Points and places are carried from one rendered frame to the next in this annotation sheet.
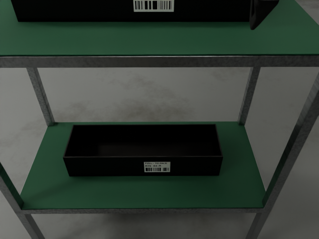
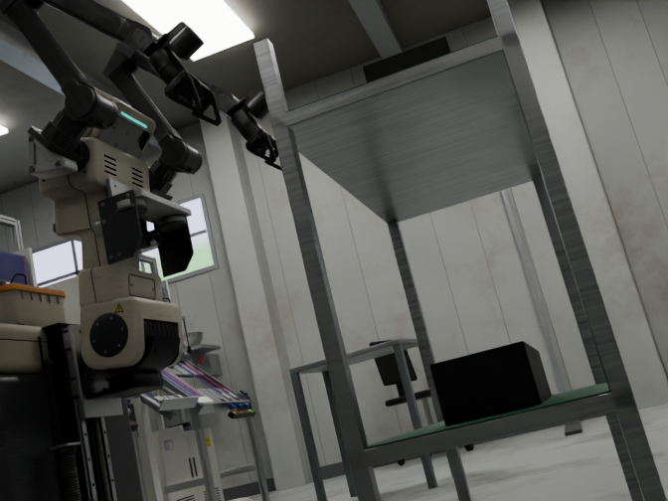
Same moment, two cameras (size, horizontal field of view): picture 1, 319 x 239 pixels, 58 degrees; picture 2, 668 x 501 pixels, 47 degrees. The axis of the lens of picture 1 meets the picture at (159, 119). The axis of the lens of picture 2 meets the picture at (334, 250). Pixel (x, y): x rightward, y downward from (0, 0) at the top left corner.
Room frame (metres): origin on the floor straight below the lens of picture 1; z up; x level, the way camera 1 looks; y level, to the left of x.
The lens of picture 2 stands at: (0.92, -1.61, 0.38)
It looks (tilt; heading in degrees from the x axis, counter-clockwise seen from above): 13 degrees up; 105
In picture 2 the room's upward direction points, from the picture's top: 14 degrees counter-clockwise
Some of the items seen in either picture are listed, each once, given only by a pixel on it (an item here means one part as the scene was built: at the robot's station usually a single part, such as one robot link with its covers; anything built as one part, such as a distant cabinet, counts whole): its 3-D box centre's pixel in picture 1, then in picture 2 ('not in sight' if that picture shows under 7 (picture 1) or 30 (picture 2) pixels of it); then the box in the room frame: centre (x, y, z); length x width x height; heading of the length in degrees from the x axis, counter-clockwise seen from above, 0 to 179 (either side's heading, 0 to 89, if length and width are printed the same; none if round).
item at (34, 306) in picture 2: not in sight; (20, 315); (-0.41, 0.06, 0.87); 0.23 x 0.15 x 0.11; 90
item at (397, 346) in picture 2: not in sight; (374, 421); (-0.27, 2.75, 0.40); 0.70 x 0.45 x 0.80; 172
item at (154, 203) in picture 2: not in sight; (143, 227); (-0.01, 0.06, 0.99); 0.28 x 0.16 x 0.22; 90
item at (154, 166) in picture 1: (144, 149); (499, 382); (0.75, 0.06, 0.41); 0.57 x 0.17 x 0.11; 90
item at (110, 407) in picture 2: not in sight; (135, 360); (-0.13, 0.12, 0.68); 0.28 x 0.27 x 0.25; 90
